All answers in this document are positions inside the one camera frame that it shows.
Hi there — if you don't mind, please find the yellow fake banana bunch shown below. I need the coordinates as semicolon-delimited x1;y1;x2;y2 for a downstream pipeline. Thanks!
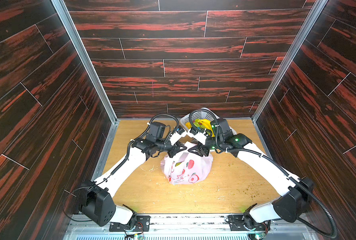
193;119;213;134

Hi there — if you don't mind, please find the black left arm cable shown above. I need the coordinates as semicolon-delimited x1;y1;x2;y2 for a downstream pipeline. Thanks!
62;113;180;223

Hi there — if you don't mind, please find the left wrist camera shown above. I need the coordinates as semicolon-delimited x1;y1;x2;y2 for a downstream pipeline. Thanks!
170;126;187;146

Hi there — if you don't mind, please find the small yellow fake fruit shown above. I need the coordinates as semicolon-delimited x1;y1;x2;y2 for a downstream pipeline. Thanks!
185;122;192;130

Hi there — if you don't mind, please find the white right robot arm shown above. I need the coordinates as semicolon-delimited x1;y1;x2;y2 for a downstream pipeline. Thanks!
187;119;314;231

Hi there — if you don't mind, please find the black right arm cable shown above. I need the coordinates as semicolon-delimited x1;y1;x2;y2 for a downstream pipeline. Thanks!
188;108;338;239

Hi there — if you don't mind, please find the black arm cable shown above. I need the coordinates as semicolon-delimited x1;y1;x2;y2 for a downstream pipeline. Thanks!
188;108;338;239
62;113;180;223

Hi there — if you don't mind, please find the pink plastic bag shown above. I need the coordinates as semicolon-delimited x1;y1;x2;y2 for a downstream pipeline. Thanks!
161;150;213;185

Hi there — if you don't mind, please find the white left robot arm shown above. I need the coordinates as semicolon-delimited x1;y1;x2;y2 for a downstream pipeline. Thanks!
76;122;187;230

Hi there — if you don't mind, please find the white perforated plastic basket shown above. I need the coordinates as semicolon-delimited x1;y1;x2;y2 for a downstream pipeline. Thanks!
179;108;219;138

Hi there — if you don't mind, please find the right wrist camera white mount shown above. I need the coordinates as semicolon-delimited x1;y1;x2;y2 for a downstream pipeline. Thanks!
187;128;207;145

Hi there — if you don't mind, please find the metal base rail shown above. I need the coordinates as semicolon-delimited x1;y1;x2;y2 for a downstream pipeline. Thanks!
64;213;319;240

